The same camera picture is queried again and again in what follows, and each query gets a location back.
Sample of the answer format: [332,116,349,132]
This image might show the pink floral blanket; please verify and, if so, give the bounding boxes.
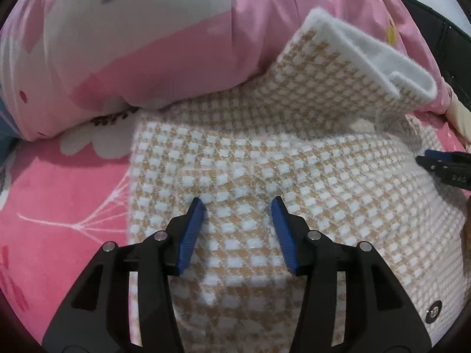
[0,109,143,326]

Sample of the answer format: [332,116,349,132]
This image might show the blue pillow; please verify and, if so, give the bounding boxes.
[0,96,20,164]

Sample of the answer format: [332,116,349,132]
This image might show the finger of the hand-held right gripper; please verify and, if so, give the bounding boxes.
[424,149,471,164]
[415,155,471,192]

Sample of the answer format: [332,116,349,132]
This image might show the beige cloth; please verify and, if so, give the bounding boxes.
[443,90,471,145]

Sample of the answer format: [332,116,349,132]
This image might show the tan white checked sweater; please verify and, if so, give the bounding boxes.
[125,7,468,353]

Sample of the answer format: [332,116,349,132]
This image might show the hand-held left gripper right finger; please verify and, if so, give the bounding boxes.
[270,196,432,353]

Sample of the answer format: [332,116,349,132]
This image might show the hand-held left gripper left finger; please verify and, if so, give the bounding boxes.
[42,197,207,353]

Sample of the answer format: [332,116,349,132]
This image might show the pink floral quilt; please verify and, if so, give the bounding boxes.
[0,0,454,142]

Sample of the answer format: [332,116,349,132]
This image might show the black headboard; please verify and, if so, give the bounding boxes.
[395,0,471,97]

